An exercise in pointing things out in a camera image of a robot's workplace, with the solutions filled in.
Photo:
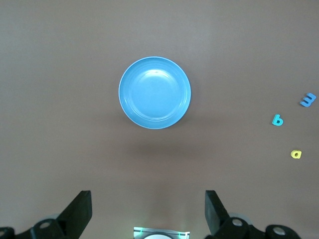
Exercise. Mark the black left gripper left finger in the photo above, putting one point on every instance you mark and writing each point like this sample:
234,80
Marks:
74,211

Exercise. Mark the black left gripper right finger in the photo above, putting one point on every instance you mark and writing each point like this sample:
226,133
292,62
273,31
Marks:
216,214

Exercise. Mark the yellow foam letter a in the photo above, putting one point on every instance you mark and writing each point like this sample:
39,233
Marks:
299,155

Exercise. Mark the teal foam letter b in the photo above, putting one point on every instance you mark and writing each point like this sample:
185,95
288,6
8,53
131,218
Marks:
275,119

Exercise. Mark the blue foam letter m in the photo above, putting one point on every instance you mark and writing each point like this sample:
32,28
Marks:
310,99

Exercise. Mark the blue plate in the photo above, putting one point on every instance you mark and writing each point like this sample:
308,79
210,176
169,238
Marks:
154,94

